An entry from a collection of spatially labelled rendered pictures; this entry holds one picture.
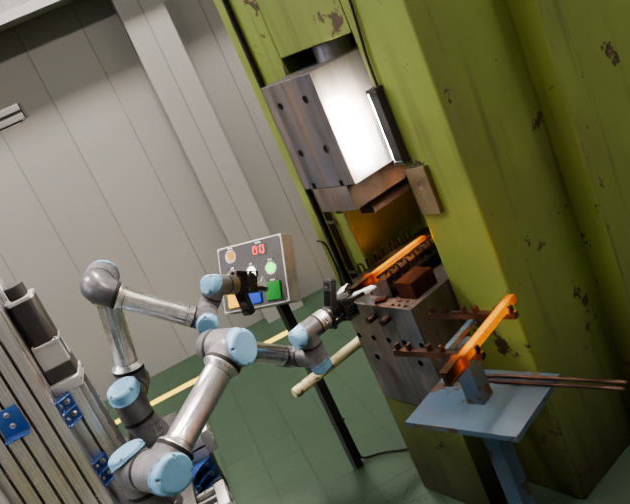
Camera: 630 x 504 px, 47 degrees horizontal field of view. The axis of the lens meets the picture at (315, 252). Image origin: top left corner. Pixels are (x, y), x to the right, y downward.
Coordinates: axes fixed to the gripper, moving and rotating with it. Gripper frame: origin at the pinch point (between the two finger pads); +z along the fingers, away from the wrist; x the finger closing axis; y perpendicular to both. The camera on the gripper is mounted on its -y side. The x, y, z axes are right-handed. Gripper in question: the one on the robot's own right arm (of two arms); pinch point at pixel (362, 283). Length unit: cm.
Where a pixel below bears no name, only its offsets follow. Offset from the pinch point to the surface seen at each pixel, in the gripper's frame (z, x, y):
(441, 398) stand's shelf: -15, 37, 32
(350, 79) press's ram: 20, 12, -68
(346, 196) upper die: 4.7, 5.1, -32.4
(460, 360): -26, 66, 6
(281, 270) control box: -5.6, -41.2, -6.9
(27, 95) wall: 19, -304, -118
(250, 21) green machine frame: 19, -27, -99
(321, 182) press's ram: 4.7, -5.6, -38.6
